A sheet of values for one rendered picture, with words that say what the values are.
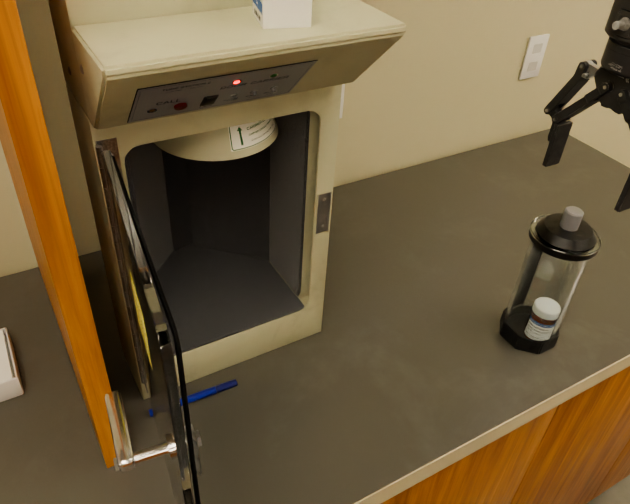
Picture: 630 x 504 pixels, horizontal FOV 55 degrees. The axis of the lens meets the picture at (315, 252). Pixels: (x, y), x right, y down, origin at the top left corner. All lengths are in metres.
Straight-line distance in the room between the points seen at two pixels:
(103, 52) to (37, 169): 0.12
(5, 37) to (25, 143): 0.09
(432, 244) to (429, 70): 0.44
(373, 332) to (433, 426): 0.21
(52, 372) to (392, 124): 0.94
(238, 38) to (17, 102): 0.20
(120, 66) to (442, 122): 1.17
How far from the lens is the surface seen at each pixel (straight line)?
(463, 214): 1.42
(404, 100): 1.50
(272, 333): 1.01
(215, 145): 0.79
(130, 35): 0.62
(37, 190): 0.62
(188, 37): 0.61
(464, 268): 1.26
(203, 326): 0.98
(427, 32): 1.47
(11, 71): 0.57
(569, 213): 0.99
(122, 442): 0.62
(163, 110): 0.66
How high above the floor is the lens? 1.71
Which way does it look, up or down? 38 degrees down
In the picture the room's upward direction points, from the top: 4 degrees clockwise
